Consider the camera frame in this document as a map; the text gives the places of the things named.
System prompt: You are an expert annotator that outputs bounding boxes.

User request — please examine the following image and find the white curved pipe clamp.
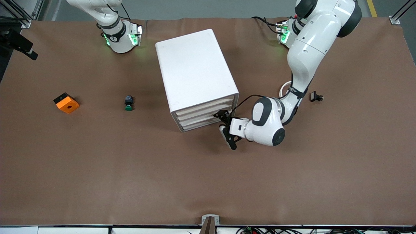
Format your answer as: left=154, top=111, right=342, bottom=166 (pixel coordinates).
left=279, top=81, right=292, bottom=98

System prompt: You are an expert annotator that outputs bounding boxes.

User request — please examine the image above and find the orange block with hole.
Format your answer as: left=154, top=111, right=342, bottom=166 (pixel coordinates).
left=53, top=92, right=80, bottom=114

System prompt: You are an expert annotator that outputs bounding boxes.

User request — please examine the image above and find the brown table mat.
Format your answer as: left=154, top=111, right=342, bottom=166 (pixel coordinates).
left=0, top=17, right=416, bottom=226

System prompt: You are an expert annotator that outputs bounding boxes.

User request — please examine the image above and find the aluminium frame post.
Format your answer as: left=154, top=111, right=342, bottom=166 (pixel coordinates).
left=389, top=0, right=416, bottom=25
left=0, top=0, right=33, bottom=29

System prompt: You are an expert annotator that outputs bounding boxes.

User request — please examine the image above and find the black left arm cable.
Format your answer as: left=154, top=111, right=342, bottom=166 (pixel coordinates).
left=231, top=94, right=265, bottom=117

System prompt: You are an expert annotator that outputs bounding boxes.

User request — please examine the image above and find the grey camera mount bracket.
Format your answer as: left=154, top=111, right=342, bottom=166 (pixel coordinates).
left=200, top=214, right=220, bottom=234

